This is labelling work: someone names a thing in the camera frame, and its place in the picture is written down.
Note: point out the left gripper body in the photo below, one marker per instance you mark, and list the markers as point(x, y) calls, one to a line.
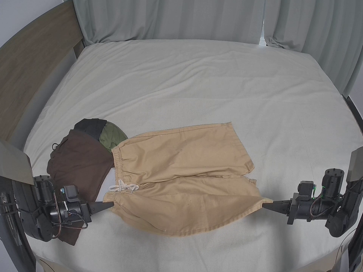
point(73, 212)

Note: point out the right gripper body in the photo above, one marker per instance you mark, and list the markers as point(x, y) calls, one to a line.
point(302, 210)

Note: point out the tan shorts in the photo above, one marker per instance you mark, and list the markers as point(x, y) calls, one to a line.
point(184, 180)

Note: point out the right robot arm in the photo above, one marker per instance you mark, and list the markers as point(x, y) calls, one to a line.
point(333, 185)

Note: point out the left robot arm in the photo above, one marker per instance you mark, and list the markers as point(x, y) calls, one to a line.
point(42, 188)

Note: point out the bed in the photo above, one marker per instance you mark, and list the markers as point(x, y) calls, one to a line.
point(212, 89)

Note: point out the white garment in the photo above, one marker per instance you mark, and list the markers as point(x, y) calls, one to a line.
point(106, 183)

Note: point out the brown garment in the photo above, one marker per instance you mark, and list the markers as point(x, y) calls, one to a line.
point(79, 163)

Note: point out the green garment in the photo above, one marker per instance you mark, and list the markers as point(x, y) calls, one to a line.
point(112, 136)

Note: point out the black garment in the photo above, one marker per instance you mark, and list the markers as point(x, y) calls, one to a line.
point(88, 126)

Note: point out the grey-green curtain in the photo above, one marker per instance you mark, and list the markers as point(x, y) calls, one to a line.
point(170, 10)
point(312, 15)

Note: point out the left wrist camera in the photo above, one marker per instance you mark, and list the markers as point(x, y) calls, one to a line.
point(70, 193)

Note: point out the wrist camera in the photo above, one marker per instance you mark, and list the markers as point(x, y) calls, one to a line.
point(306, 188)
point(70, 193)

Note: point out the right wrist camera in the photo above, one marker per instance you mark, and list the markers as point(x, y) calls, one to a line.
point(306, 188)

